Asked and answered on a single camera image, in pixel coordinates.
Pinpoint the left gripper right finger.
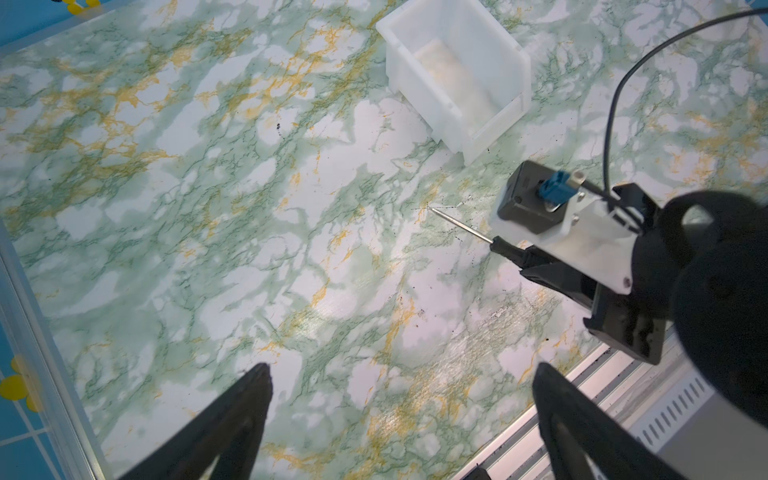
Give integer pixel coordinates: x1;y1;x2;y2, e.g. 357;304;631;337
532;363;682;479

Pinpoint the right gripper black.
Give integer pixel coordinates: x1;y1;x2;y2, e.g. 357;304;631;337
491;183;669;365

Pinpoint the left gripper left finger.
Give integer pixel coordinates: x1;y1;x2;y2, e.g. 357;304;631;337
123;363;273;479

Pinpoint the right wrist camera black cable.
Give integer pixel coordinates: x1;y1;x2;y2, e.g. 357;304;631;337
602;5;768;199

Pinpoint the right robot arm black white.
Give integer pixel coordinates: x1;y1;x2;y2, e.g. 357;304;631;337
490;184;767;425

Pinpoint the white plastic bin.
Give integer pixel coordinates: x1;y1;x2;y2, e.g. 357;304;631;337
376;0;532;164

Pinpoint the black handled screwdriver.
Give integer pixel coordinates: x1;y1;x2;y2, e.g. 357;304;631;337
429;207;547;269

